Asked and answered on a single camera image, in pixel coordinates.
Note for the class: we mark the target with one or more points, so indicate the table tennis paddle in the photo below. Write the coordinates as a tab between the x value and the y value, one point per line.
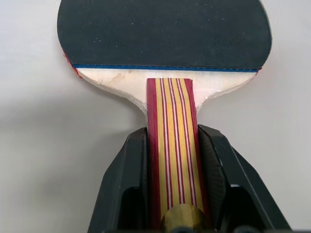
160	36

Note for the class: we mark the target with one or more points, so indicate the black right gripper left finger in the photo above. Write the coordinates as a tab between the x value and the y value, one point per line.
121	184

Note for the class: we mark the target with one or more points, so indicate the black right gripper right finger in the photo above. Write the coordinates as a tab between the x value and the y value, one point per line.
233	184

